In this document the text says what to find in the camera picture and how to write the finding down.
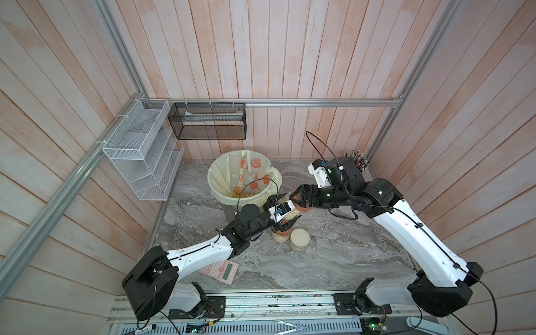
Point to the white wire mesh shelf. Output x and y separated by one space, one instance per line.
143 149

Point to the pink calculator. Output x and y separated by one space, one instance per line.
223 271

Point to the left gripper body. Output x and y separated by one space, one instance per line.
264 223

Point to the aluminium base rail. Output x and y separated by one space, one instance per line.
281 312

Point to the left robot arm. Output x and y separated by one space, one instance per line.
153 284

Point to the bundle of pencils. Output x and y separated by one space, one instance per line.
360 160

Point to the brown jar lid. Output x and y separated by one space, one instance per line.
301 205

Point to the oatmeal jar with brown lid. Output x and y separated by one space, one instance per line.
281 237

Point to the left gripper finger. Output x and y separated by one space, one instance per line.
274 200
285 225

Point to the black wire mesh basket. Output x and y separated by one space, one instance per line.
208 121

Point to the oatmeal jar with cream lid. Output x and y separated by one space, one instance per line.
299 240

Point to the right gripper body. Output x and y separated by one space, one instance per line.
326 198

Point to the grey trash bin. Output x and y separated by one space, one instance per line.
229 206

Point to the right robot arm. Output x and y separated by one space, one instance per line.
443 283

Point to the horizontal aluminium frame bar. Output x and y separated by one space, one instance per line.
320 102

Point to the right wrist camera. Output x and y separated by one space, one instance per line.
318 171

